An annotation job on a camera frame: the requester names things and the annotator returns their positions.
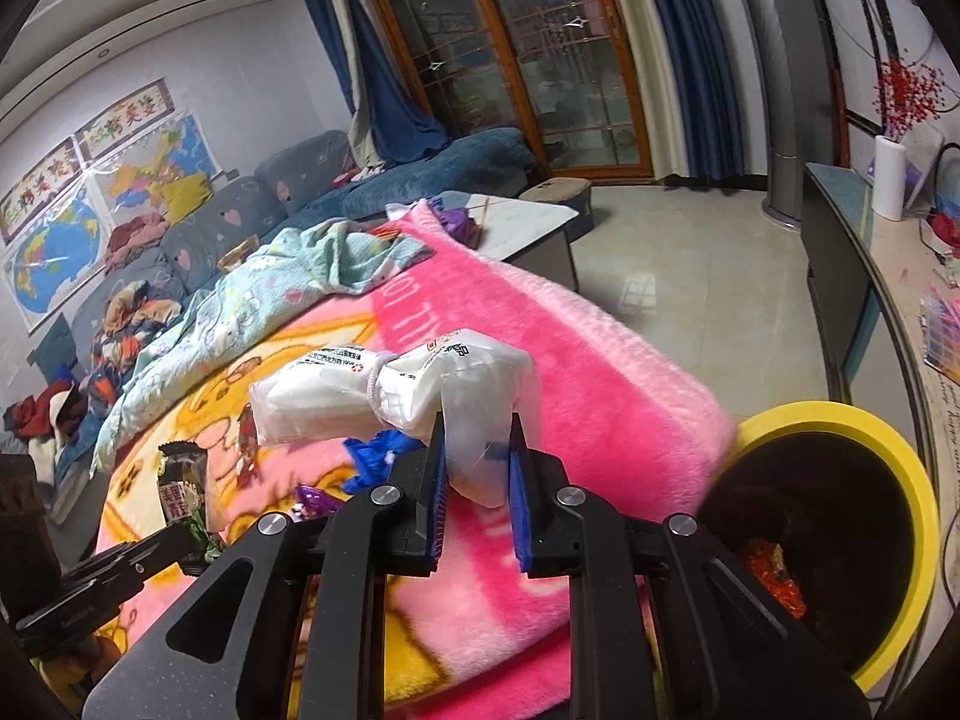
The pile of pink clothes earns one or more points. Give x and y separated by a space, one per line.
135 240

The red berry branches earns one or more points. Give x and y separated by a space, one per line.
907 94

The calligraphy wall poster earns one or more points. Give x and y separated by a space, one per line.
34 195
127 120

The person's left hand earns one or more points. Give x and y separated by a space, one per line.
71 667

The blue curtain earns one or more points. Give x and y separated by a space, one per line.
382 90
690 52

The wooden sliding glass door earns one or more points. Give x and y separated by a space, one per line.
525 52

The purple bag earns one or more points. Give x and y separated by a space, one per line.
454 221

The white-topped coffee table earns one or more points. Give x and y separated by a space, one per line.
525 225

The brown packet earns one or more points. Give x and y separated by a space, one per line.
238 255

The blue sofa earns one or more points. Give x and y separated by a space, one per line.
225 225

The grey tower air conditioner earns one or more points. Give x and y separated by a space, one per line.
780 127

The yellow waste bin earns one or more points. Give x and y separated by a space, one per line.
900 465

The red and white clothes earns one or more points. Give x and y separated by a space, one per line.
37 420

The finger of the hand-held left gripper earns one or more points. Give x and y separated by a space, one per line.
172 570
161 544

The small grey footstool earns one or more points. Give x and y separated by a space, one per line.
559 195

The world map poster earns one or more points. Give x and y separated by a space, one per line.
52 255

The white vase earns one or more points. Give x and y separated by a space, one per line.
891 180

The dark snack packet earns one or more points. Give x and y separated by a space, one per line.
180 480

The yellow country map poster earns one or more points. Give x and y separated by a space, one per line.
142 165

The yellow cloth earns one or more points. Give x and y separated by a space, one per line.
187 195

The white plastic bag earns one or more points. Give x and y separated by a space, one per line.
330 390

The orange printed garment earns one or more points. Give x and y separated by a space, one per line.
131 330

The colourful bead box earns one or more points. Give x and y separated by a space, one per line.
943 337

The pink printed blanket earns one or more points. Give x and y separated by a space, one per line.
585 360

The dark cloth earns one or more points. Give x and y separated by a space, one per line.
26 532

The purple candy wrapper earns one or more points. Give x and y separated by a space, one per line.
315 499

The television cabinet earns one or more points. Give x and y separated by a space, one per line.
832 255

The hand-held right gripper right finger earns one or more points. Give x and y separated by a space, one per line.
519 495

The light blue printed quilt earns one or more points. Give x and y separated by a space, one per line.
225 322

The white picture frame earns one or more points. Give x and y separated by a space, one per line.
926 172

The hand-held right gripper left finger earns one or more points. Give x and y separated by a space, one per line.
439 495

